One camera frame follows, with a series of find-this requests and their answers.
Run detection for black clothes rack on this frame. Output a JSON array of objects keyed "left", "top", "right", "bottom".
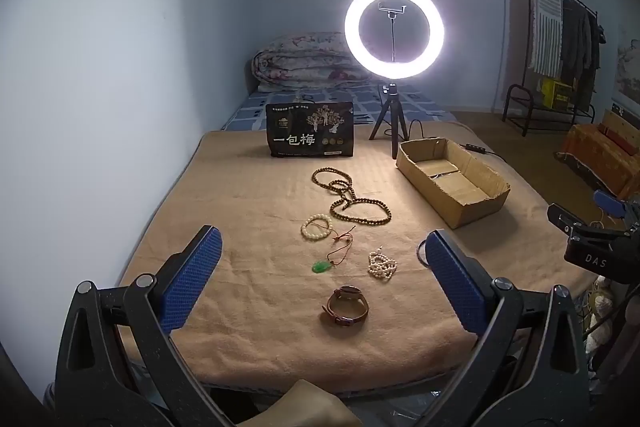
[{"left": 501, "top": 0, "right": 605, "bottom": 136}]

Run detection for red leather strap watch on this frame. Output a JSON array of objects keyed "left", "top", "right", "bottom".
[{"left": 322, "top": 285, "right": 370, "bottom": 326}]

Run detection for open cardboard box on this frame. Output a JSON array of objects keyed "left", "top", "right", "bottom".
[{"left": 396, "top": 138, "right": 511, "bottom": 230}]

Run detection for yellow box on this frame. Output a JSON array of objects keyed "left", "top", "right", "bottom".
[{"left": 539, "top": 77, "right": 573, "bottom": 110}]

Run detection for dark hanging clothes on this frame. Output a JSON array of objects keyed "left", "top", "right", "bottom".
[{"left": 561, "top": 0, "right": 606, "bottom": 112}]

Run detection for wooden box on table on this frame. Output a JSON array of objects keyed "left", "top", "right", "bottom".
[{"left": 602, "top": 109, "right": 639, "bottom": 147}]

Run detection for black printed snack bag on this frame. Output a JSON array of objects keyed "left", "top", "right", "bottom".
[{"left": 266, "top": 102, "right": 355, "bottom": 157}]

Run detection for blue patterned bedsheet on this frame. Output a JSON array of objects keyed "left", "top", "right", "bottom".
[{"left": 220, "top": 83, "right": 454, "bottom": 131}]

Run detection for green jade pendant red cord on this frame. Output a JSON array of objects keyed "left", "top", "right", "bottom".
[{"left": 310, "top": 224, "right": 357, "bottom": 275}]

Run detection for cream bead bracelet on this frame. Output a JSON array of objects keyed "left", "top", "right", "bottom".
[{"left": 299, "top": 213, "right": 334, "bottom": 242}]

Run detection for white ring light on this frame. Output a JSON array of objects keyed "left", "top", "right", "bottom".
[{"left": 344, "top": 0, "right": 445, "bottom": 80}]

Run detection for landscape wall painting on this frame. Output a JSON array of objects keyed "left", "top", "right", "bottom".
[{"left": 615, "top": 27, "right": 639, "bottom": 105}]

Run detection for white pearl bracelet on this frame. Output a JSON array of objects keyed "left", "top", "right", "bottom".
[{"left": 368, "top": 245, "right": 399, "bottom": 281}]

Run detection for white striped hanging towel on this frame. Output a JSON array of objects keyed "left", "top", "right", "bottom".
[{"left": 529, "top": 0, "right": 563, "bottom": 78}]

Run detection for black tripod stand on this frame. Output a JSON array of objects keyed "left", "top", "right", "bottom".
[{"left": 369, "top": 82, "right": 409, "bottom": 159}]

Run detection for orange covered low table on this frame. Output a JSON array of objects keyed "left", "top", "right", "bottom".
[{"left": 556, "top": 124, "right": 639, "bottom": 199}]

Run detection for brown wooden bead necklace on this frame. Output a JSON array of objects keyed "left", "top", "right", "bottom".
[{"left": 310, "top": 166, "right": 393, "bottom": 227}]

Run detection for folded floral quilt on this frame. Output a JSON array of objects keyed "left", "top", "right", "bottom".
[{"left": 250, "top": 31, "right": 371, "bottom": 92}]

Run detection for black light cable with switch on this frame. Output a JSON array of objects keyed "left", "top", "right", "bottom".
[{"left": 406, "top": 118, "right": 507, "bottom": 158}]

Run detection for dark blue bangle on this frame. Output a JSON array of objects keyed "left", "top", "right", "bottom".
[{"left": 416, "top": 239, "right": 430, "bottom": 268}]

